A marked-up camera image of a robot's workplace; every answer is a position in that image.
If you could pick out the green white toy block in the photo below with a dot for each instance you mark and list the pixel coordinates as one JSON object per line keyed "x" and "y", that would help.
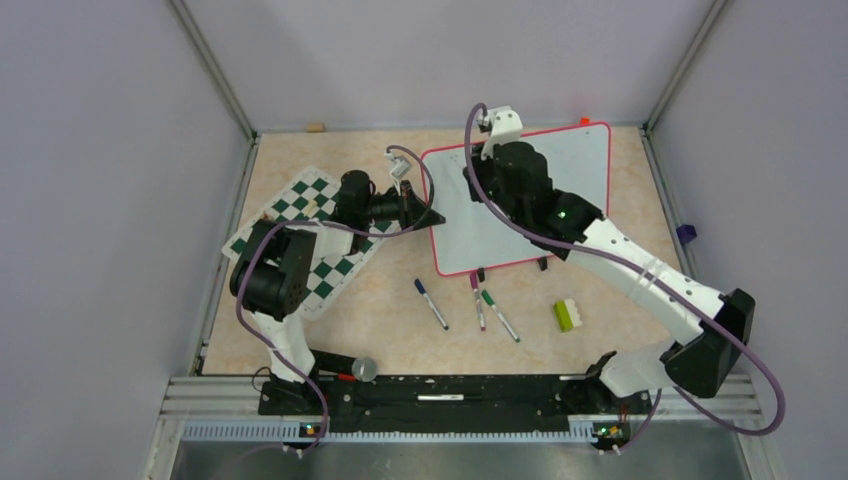
{"x": 567, "y": 315}

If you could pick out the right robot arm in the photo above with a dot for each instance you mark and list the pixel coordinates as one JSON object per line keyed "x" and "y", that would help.
{"x": 706, "y": 325}

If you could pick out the pink-framed whiteboard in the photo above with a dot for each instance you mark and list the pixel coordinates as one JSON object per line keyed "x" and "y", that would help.
{"x": 471, "y": 237}

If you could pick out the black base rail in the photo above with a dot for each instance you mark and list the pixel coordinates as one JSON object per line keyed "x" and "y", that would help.
{"x": 449, "y": 404}

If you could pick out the green white chessboard mat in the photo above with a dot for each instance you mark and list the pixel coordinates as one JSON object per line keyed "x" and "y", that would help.
{"x": 311, "y": 194}

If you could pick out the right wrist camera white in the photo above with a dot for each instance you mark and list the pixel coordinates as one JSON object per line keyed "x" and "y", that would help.
{"x": 501, "y": 125}

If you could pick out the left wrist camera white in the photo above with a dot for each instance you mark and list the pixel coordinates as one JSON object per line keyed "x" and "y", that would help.
{"x": 399, "y": 166}

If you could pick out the black microphone silver head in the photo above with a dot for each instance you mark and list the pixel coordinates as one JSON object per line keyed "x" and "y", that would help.
{"x": 360, "y": 368}

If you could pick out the purple-capped marker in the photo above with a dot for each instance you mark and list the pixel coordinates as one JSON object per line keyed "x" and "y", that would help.
{"x": 474, "y": 281}

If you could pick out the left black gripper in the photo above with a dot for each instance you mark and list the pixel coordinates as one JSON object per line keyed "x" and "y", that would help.
{"x": 419, "y": 215}

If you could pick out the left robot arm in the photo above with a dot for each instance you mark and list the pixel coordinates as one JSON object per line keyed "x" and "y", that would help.
{"x": 270, "y": 278}

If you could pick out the green-capped marker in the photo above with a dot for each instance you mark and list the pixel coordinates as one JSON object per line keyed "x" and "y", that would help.
{"x": 488, "y": 299}

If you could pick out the purple clip on frame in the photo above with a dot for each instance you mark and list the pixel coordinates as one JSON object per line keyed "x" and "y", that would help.
{"x": 686, "y": 233}

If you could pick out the blue-capped marker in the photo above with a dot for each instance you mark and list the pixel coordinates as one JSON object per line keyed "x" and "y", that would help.
{"x": 432, "y": 306}

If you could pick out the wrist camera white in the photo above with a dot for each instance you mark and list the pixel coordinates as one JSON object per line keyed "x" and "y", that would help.
{"x": 399, "y": 166}
{"x": 501, "y": 125}

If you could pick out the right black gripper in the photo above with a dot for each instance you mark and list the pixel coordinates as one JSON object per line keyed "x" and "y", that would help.
{"x": 479, "y": 167}

